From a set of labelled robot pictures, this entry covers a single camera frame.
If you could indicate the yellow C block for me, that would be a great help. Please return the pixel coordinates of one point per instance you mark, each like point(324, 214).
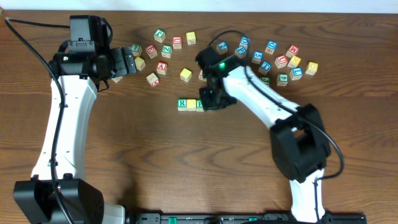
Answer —
point(140, 63)

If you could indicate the blue d block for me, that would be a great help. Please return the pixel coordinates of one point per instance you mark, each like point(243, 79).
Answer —
point(244, 42)
point(271, 47)

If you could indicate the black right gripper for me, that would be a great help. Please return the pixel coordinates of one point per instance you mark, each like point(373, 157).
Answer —
point(209, 105)

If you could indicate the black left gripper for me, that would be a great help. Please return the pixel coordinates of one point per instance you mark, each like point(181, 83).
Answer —
point(127, 61)

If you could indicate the blue D block upper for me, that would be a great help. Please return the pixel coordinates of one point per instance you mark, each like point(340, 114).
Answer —
point(244, 42)

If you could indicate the yellow block far right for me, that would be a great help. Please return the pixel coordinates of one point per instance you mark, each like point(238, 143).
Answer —
point(311, 68)

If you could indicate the green 4 block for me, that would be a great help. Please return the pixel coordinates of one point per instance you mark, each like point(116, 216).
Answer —
point(282, 79)

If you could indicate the blue L block right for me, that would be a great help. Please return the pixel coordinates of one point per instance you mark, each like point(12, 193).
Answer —
point(296, 73)

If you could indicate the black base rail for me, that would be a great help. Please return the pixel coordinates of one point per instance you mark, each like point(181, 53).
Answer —
point(278, 218)

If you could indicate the green Z block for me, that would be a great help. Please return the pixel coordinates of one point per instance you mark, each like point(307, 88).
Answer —
point(166, 51)

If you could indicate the red I block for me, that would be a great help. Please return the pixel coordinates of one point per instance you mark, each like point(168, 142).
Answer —
point(200, 76)

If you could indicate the yellow O block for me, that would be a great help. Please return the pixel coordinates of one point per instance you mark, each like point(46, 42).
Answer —
point(191, 104)

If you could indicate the red M block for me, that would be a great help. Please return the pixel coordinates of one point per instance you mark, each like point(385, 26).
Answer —
point(292, 50)

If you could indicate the green R block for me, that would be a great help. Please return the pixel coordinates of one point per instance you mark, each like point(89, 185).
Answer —
point(182, 104)

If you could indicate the red sided tan block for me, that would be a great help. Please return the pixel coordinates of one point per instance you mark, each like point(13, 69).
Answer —
point(153, 79)

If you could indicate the blue 5 block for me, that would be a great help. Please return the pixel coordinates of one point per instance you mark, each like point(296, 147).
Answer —
point(257, 57)

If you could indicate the yellow block lower centre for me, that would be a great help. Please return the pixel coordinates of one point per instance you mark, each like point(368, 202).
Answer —
point(186, 75)

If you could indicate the red U block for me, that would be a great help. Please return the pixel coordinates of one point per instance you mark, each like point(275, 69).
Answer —
point(177, 42)

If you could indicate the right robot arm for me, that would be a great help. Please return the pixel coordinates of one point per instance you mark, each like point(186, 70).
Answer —
point(299, 148)

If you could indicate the green B block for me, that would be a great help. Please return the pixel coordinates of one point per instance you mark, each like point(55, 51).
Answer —
point(199, 106)

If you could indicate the green V block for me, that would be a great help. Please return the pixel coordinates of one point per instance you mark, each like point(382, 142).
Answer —
point(117, 79)

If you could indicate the red E block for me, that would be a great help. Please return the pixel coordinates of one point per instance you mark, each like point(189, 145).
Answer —
point(151, 51)

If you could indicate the blue T block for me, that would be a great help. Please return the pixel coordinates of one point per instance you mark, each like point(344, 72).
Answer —
point(264, 67)

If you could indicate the green j block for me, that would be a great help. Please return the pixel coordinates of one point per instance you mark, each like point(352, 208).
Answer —
point(266, 80)
point(159, 35)

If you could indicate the green 7 block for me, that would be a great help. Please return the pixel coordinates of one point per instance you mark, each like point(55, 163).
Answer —
point(136, 50)

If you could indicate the red V block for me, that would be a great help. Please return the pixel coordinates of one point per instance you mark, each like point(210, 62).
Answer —
point(162, 68)

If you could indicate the blue D block right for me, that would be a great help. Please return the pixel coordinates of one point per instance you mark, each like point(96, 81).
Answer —
point(271, 47)

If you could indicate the blue P block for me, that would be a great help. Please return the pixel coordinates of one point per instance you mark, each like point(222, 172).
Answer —
point(240, 52)

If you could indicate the blue 2 block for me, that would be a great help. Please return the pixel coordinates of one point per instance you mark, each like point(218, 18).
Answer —
point(222, 48)

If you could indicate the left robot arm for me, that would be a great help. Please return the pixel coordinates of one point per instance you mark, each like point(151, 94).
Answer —
point(57, 191)

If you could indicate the green J block top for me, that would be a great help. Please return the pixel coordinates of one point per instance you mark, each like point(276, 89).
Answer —
point(159, 35)

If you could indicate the yellow top block right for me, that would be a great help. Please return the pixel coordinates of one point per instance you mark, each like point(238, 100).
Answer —
point(294, 62)

